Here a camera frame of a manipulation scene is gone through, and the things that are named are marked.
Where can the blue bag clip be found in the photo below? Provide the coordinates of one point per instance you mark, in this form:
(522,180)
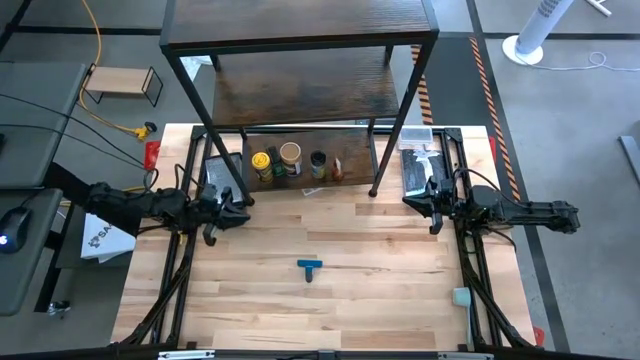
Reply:
(309,267)

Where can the red clamp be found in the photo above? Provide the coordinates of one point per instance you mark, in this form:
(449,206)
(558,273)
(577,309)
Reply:
(151,155)
(538,336)
(492,147)

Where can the teal book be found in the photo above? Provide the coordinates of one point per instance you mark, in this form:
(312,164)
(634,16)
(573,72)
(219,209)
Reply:
(419,172)

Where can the black computer mouse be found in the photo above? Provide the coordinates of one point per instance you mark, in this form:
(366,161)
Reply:
(14,230)

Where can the clear plastic box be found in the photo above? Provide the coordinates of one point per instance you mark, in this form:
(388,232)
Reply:
(415,137)

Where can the yellow lid seasoning can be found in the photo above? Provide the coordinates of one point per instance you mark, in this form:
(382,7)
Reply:
(261,164)

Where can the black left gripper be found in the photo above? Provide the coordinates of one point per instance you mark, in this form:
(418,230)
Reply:
(210,207)

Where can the small wooden riser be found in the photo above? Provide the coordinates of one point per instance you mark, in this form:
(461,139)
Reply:
(117,80)

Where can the white paper bag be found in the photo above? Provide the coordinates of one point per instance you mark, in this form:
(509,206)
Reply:
(102,240)

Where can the dark wooden black-framed shelf unit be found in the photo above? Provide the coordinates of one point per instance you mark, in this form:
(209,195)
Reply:
(300,25)

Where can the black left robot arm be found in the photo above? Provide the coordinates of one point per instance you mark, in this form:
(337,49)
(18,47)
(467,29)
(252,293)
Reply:
(140,205)

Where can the white tower fan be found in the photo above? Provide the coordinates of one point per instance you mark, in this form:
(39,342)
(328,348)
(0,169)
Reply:
(540,25)

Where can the yellow black plug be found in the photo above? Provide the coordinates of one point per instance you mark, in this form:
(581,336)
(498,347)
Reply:
(142,131)

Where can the small white paper scrap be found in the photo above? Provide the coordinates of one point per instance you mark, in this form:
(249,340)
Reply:
(313,191)

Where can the orange black striped floor tape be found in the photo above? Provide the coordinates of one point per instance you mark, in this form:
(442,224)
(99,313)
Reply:
(492,107)
(424,97)

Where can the grey desk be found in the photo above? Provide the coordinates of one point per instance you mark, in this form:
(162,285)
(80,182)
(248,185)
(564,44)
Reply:
(35,125)
(30,285)

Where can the orange taco seasoning packet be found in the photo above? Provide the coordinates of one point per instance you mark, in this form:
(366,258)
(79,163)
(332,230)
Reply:
(337,170)

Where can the white crumpled cloth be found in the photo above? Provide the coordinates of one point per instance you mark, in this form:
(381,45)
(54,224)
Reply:
(192,65)

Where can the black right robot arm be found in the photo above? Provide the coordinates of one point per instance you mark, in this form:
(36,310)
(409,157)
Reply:
(525,212)

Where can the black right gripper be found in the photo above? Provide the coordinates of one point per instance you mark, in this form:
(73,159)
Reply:
(452,202)

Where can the dark lid green spice jar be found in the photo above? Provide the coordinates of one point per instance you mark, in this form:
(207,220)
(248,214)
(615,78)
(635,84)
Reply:
(318,162)

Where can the caster wheel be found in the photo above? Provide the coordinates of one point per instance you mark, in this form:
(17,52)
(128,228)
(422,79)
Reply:
(59,309)

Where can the black table edge rail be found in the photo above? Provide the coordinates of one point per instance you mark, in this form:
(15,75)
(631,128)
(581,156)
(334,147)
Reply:
(320,356)

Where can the grey metal bar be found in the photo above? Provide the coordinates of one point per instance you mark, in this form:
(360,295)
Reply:
(631,155)

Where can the white plastic piece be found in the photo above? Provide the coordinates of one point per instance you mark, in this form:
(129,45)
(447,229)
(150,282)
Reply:
(600,6)

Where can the pale teal scoop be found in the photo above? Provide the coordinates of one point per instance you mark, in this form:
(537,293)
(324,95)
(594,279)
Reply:
(463,297)

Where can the tan lid furikake jar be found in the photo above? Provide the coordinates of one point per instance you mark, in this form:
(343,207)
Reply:
(290,156)

